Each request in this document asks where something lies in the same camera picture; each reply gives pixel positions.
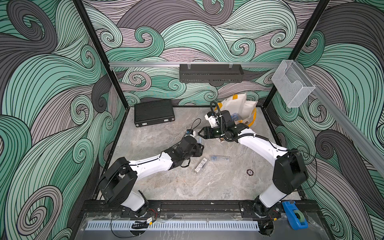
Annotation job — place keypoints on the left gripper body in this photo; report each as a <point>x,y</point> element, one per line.
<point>195,152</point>

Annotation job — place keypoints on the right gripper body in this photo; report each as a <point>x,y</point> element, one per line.
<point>216,132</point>

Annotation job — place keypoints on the white canvas bag yellow handles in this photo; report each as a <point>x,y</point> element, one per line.
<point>239,104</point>

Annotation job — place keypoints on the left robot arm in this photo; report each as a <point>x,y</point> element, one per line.
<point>118,181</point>

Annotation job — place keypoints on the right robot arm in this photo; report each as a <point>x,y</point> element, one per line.
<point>289,171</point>

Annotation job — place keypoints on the clear flat compass case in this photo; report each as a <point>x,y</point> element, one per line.
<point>220,159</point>

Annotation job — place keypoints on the black briefcase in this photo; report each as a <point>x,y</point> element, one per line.
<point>153,112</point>

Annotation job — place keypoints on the blue tape dispenser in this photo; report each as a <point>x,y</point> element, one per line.
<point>295,217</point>

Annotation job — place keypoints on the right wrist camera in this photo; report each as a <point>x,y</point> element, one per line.
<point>214,117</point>

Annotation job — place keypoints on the black wall shelf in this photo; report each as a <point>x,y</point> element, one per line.
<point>214,74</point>

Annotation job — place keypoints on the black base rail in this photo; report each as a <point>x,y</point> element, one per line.
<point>245,208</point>

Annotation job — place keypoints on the clear wall bin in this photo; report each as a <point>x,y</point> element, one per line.
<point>293,83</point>

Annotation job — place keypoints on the white slotted cable duct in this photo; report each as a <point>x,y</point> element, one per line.
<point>176,226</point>

